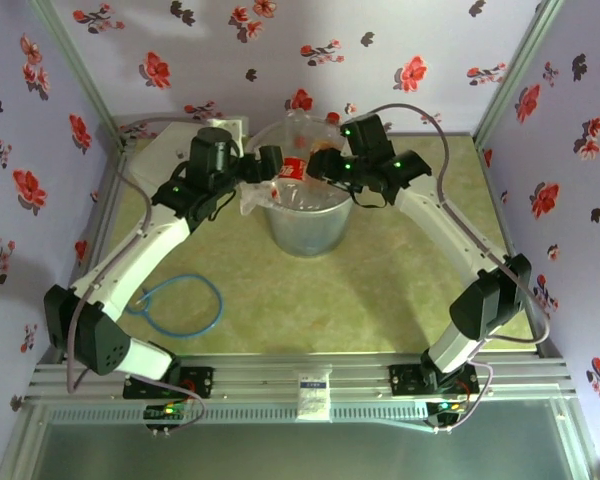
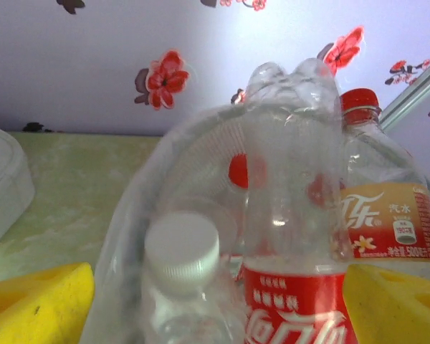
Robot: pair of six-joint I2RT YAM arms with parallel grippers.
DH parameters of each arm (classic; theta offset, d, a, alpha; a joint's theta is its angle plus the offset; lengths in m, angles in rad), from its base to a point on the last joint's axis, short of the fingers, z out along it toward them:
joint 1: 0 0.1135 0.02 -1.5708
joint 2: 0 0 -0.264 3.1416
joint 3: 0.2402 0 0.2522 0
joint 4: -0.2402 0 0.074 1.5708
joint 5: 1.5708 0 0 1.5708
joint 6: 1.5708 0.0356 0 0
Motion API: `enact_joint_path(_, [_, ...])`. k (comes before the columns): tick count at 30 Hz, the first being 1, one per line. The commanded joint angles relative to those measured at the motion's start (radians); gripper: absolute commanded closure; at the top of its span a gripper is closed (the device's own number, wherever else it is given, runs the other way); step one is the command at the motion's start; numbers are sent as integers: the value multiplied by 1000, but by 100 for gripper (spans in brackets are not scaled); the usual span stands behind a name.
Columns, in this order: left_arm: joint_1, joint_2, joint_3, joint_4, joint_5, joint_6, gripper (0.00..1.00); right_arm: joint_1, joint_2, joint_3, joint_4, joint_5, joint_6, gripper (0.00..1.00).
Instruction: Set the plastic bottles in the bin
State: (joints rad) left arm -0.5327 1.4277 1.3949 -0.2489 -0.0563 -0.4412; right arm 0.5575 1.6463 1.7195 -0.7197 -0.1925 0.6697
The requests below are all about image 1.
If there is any clear bottle patterned red-white label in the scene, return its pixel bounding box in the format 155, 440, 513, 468
284, 110, 342, 154

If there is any frosted bottle red label red cap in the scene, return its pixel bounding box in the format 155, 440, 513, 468
269, 156, 314, 204

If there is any grey mesh waste bin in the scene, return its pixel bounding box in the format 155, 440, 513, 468
249, 118, 355, 259

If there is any clear plastic bin liner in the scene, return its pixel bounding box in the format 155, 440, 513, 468
237, 118, 355, 217

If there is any white square lidded box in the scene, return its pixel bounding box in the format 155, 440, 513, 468
205, 117, 245, 146

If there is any blue plastic tube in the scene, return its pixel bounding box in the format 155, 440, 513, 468
124, 273, 225, 341

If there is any left circuit board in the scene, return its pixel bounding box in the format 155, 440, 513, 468
143, 402, 191, 426

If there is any circuit board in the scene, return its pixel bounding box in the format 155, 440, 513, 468
143, 402, 191, 426
426, 399, 469, 426

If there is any right circuit board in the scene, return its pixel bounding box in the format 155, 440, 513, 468
426, 399, 469, 426

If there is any grey right arm cable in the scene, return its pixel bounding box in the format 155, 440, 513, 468
369, 102, 551, 434

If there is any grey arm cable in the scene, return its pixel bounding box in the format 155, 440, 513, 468
65, 115, 209, 434
369, 102, 551, 434

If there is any aluminium corner post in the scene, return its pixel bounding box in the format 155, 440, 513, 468
29, 0, 129, 151
472, 0, 566, 139

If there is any aluminium table frame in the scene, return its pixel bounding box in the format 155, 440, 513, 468
24, 132, 579, 404

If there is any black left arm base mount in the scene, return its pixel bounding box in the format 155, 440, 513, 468
122, 364, 215, 401

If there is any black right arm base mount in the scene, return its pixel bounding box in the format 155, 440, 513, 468
388, 362, 481, 396

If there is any grey left arm cable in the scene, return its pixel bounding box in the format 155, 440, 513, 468
65, 115, 209, 434

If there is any perforated metal cable duct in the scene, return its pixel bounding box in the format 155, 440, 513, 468
47, 405, 431, 426

